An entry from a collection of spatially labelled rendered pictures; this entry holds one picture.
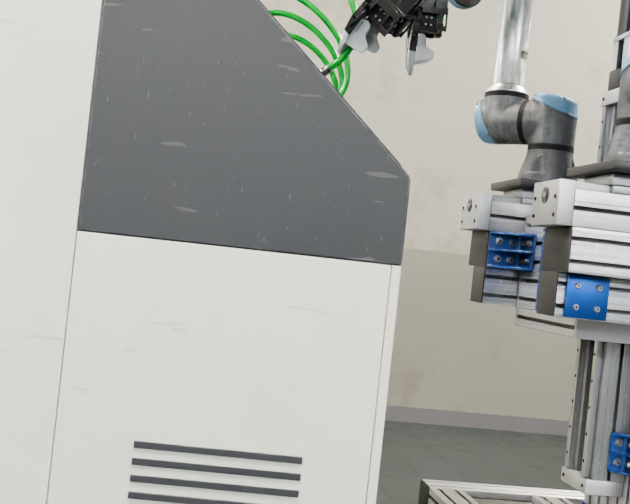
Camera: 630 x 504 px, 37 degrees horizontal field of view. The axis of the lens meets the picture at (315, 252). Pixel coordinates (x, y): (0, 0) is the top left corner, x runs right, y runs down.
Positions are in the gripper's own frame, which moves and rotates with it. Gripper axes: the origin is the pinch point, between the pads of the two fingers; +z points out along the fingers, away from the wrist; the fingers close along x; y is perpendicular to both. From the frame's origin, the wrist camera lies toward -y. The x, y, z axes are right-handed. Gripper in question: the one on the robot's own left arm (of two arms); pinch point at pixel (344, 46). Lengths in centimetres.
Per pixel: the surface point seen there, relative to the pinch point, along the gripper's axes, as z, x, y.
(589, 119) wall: 60, 343, -20
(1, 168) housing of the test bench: 40, -59, -11
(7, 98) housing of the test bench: 31, -56, -19
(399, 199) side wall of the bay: 4.9, -17.9, 35.4
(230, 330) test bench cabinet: 36, -39, 35
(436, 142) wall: 111, 286, -58
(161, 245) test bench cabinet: 33, -44, 16
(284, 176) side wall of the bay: 13.4, -29.4, 20.0
